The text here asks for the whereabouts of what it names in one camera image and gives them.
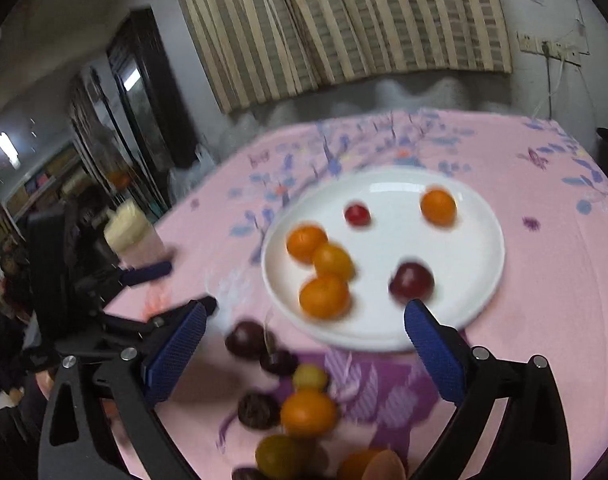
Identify green mandarin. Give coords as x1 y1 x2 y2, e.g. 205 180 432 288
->
255 434 302 479

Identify dark wrinkled passion fruit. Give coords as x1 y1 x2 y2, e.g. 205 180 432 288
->
237 392 281 430

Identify pink printed tablecloth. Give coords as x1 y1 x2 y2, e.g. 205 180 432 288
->
104 110 608 480

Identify white wall socket strip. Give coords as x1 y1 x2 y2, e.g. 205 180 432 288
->
516 30 591 66

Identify small yellow fruit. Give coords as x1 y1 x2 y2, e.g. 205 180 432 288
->
292 365 331 392

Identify jar with cream lid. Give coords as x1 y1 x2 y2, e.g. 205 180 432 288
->
104 199 168 270

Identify striped curtain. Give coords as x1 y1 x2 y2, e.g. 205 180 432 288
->
168 0 513 114

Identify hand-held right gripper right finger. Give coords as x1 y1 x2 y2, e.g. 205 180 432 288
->
404 299 571 480

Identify white round plate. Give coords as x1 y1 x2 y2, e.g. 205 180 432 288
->
261 167 506 353

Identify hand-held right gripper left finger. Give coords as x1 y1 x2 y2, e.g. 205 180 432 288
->
38 301 207 480

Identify white power cable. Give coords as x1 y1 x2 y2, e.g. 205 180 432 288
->
533 42 567 121

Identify shelves with goods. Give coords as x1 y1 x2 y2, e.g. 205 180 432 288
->
0 142 92 266

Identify small red plum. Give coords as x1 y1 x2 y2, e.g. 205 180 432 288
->
344 202 371 227

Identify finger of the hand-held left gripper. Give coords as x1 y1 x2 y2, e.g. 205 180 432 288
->
121 261 173 287
101 296 218 348

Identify person's right hand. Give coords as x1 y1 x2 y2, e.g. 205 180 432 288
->
371 449 407 480

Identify large dark purple plum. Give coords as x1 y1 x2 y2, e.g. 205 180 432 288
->
388 261 435 307

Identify ceiling tube light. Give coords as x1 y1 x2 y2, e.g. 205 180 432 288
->
0 131 22 167

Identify dark wooden framed door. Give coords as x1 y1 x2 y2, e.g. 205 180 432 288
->
106 7 197 173

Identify orange mandarin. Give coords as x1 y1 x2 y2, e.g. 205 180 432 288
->
280 391 339 436
338 450 379 480
312 243 355 281
286 225 329 264
420 187 458 227
299 274 352 320

